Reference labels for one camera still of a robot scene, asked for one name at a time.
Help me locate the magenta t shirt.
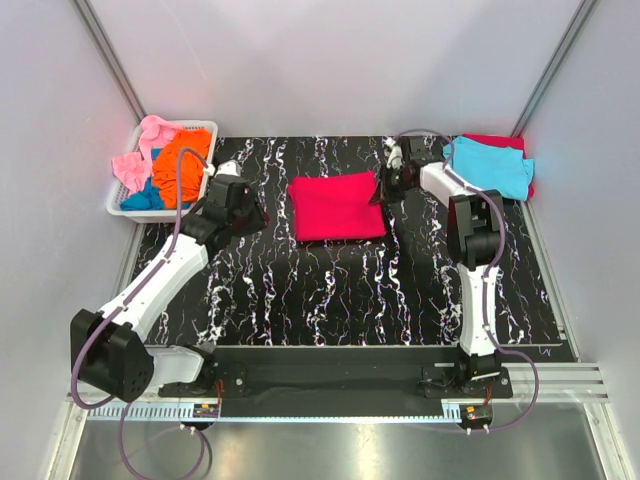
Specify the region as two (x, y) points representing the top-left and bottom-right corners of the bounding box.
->
(288, 172), (386, 242)

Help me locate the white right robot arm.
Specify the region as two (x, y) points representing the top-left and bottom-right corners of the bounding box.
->
(370, 137), (506, 397)

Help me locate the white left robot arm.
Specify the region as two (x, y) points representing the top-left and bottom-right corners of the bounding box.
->
(70, 173), (268, 408)

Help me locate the blue t shirt in basket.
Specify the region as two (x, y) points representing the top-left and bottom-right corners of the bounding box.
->
(112, 152), (165, 211)

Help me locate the orange t shirt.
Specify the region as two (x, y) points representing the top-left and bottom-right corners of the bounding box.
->
(152, 129), (212, 209)

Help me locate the folded cyan t shirt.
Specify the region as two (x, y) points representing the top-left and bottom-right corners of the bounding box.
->
(442, 137), (536, 201)

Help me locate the light pink t shirt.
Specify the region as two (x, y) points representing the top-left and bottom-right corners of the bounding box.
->
(111, 115), (182, 195)

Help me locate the folded red t shirt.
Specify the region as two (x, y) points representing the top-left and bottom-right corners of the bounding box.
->
(460, 132), (537, 199)

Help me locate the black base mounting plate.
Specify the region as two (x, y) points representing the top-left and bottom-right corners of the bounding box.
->
(159, 346), (513, 409)

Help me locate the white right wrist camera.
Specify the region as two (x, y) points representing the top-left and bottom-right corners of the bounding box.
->
(385, 138), (403, 170)

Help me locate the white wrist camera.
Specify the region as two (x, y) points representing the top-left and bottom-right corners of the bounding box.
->
(203, 160), (241, 177)
(385, 138), (403, 170)

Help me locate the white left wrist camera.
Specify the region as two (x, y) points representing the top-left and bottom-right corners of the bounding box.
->
(203, 160), (241, 177)

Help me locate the white slotted cable duct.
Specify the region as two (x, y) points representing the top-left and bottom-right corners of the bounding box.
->
(89, 399), (464, 422)

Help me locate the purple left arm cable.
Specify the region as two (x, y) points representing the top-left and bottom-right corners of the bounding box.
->
(70, 147), (213, 480)

